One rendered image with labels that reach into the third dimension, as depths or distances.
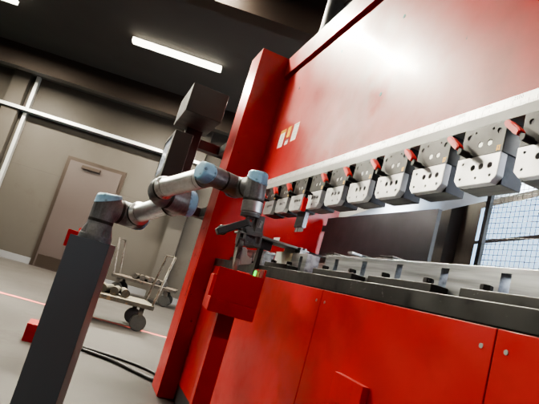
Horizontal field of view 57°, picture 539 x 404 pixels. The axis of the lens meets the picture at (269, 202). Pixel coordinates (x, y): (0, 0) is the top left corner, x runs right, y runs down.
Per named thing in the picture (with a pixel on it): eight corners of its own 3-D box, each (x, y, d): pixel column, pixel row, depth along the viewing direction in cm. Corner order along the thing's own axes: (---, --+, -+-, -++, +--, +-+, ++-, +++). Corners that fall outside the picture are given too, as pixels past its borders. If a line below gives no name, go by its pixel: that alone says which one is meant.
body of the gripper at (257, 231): (260, 249, 169) (266, 216, 171) (235, 244, 167) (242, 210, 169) (256, 250, 176) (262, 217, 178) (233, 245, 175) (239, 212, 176)
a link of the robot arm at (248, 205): (244, 198, 170) (241, 200, 178) (241, 211, 169) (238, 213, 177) (265, 203, 171) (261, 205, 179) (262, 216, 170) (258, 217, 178)
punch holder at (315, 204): (303, 208, 226) (313, 175, 229) (319, 214, 229) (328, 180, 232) (317, 207, 212) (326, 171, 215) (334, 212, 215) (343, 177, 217)
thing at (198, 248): (151, 384, 313) (252, 60, 352) (271, 410, 338) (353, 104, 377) (156, 396, 290) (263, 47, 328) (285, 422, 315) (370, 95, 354)
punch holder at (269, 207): (261, 214, 283) (269, 187, 285) (275, 219, 285) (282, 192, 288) (270, 213, 269) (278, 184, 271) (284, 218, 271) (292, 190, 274)
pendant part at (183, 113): (146, 208, 360) (181, 101, 374) (178, 218, 367) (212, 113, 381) (154, 203, 312) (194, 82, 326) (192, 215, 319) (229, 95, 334)
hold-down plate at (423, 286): (365, 284, 149) (367, 274, 150) (380, 288, 151) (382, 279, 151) (428, 295, 121) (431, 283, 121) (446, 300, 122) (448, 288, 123)
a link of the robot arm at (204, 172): (139, 174, 205) (208, 152, 170) (161, 183, 212) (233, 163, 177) (132, 200, 202) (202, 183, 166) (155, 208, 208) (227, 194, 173)
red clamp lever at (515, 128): (505, 116, 116) (526, 135, 108) (518, 123, 117) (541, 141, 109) (500, 123, 117) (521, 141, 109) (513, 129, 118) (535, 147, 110)
